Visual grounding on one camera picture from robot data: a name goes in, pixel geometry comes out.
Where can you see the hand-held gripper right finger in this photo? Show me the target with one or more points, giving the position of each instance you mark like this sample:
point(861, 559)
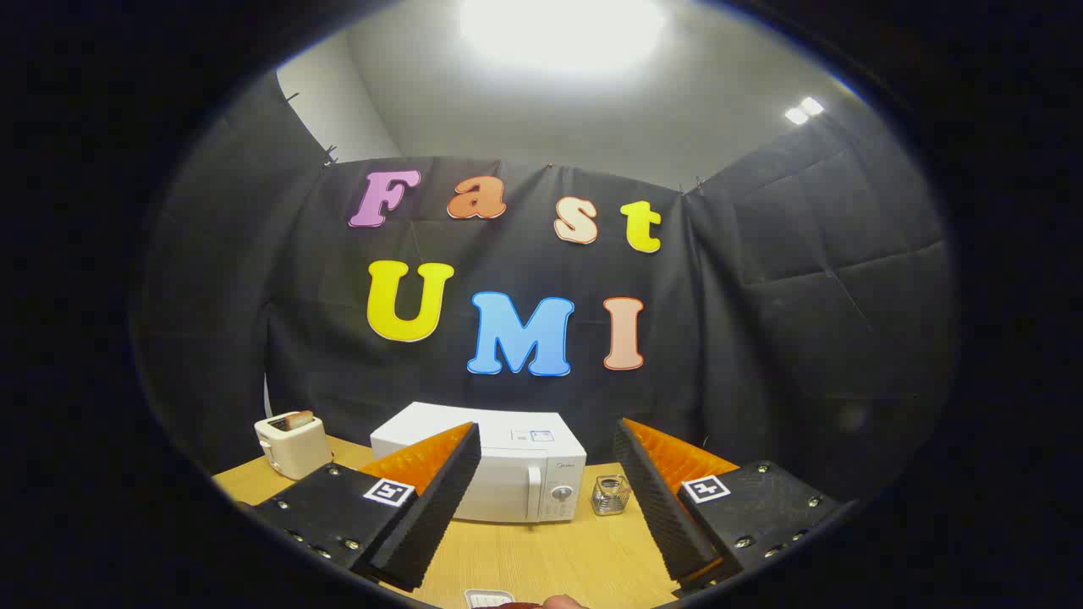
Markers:
point(660, 507)

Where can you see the small ceiling light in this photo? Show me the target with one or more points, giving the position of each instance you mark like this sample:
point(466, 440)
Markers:
point(796, 116)
point(812, 105)

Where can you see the small white plate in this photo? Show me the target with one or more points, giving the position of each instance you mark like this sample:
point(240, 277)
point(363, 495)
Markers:
point(488, 600)

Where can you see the cream toaster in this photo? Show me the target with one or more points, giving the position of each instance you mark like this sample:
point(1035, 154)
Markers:
point(296, 448)

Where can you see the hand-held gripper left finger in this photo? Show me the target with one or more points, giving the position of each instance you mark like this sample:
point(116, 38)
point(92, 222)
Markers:
point(440, 507)

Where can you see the toast slice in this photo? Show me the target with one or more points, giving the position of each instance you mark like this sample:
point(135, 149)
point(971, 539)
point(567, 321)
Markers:
point(298, 420)

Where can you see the white toaster oven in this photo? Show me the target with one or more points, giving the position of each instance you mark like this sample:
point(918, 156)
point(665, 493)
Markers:
point(525, 457)

